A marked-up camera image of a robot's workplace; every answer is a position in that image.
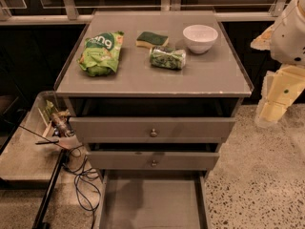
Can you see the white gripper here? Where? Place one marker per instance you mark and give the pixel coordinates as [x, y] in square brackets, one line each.
[290, 38]

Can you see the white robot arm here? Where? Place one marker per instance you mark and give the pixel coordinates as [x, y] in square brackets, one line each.
[285, 40]

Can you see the grey drawer cabinet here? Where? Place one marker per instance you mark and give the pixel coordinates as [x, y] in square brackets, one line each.
[212, 84]

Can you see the grey bottom drawer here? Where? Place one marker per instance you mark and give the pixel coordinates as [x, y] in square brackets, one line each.
[153, 200]

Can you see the grey drawer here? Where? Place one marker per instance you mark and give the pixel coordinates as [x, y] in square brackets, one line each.
[152, 129]
[153, 200]
[179, 161]

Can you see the grey top drawer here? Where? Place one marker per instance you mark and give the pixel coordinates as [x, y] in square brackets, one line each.
[152, 129]

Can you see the grey middle drawer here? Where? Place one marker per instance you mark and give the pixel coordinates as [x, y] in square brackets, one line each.
[179, 161]

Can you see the white bowl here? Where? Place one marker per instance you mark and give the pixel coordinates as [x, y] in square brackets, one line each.
[199, 38]

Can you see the white window railing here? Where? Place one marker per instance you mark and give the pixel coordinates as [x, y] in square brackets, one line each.
[18, 12]

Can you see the green yellow sponge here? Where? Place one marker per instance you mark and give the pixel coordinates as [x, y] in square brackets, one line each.
[149, 40]

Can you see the green chip bag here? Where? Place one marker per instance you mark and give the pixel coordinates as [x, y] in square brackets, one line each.
[101, 54]

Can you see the clutter inside bin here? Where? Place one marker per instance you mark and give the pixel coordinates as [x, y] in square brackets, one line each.
[56, 120]

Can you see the clear plastic bin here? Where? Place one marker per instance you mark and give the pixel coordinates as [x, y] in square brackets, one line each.
[33, 150]

